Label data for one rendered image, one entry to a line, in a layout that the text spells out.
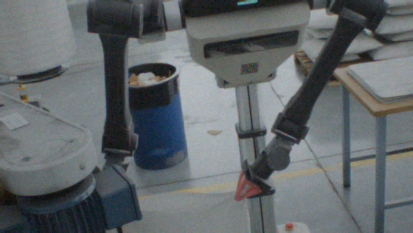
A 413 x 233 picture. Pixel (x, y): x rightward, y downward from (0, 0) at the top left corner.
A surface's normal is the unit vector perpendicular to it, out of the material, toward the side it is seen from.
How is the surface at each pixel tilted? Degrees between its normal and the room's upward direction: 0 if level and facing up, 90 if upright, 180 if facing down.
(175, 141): 93
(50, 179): 90
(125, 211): 90
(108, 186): 1
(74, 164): 90
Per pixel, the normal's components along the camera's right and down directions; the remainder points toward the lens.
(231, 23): -0.04, -0.44
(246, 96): 0.11, 0.40
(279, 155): -0.12, 0.21
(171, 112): 0.68, 0.26
